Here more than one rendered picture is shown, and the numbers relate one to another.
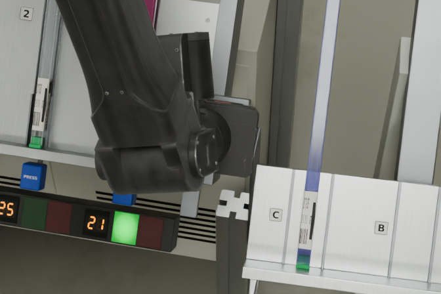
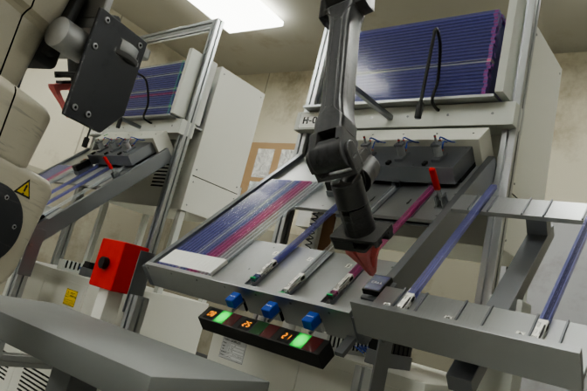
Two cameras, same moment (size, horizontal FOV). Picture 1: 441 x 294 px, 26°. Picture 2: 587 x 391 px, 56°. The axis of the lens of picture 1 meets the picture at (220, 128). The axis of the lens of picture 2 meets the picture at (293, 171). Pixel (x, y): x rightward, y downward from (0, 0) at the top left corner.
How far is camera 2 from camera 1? 0.99 m
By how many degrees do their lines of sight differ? 68
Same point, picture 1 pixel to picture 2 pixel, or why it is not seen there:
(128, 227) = (302, 339)
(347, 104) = not seen: outside the picture
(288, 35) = not seen: outside the picture
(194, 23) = (385, 267)
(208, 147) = (356, 156)
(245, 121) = (384, 225)
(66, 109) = (304, 289)
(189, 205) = (341, 347)
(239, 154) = (375, 235)
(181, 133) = (347, 132)
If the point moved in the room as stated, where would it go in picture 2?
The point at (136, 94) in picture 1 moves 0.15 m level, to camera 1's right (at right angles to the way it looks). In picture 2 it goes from (335, 106) to (418, 109)
